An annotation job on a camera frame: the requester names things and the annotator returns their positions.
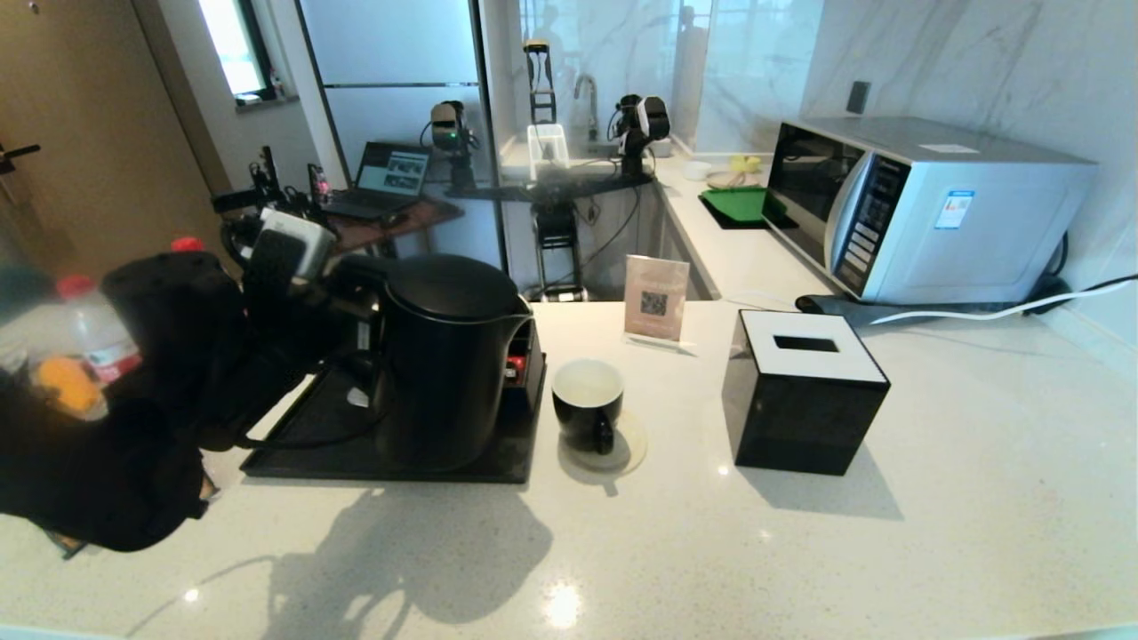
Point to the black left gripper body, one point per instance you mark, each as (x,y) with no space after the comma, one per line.
(298,324)

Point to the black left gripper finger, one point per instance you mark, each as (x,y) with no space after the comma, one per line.
(354,369)
(360,283)

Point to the black electric kettle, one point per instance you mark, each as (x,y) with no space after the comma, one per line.
(444,382)

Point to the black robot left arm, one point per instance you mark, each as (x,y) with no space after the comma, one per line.
(160,311)

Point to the brown wooden desk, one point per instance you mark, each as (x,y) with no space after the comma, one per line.
(418,218)

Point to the black rectangular serving tray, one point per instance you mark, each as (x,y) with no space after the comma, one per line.
(311,462)

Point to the black controller red lights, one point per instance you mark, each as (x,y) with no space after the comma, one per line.
(317,182)

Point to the black laptop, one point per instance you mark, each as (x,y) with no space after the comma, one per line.
(391,173)

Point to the water bottle red cap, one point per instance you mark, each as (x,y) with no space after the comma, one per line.
(187,243)
(102,338)

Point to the red packet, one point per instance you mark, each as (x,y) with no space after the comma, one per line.
(514,364)

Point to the black compartment organizer box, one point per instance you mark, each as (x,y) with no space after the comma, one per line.
(533,382)

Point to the black rig stand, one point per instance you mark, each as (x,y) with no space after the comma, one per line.
(556,231)

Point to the black mug white inside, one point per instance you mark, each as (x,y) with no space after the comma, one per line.
(587,418)

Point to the orange fruit toy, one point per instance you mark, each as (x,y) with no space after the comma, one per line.
(67,382)

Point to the silver refrigerator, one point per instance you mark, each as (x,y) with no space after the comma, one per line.
(391,44)

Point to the translucent round coaster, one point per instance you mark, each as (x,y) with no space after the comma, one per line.
(633,449)

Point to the QR code sign stand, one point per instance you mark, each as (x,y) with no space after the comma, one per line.
(656,302)

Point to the chrome faucet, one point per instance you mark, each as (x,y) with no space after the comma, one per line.
(585,89)

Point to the small white bowl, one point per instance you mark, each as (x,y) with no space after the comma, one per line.
(697,171)

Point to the beige plate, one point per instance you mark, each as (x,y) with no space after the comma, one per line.
(725,182)

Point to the green cutting board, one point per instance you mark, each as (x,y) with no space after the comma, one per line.
(738,206)

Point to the yellow item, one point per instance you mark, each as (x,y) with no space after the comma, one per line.
(745,164)

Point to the black tissue box white lid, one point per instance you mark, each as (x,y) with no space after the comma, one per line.
(800,418)

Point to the silver microwave oven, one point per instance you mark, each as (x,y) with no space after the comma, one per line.
(969,231)

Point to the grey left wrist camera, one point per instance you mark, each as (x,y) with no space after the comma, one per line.
(289,244)

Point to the window with black frame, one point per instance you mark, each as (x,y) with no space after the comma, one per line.
(227,44)

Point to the black upright frame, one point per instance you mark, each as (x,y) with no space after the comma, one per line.
(537,46)

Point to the dark wall socket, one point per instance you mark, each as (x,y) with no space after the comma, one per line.
(857,98)

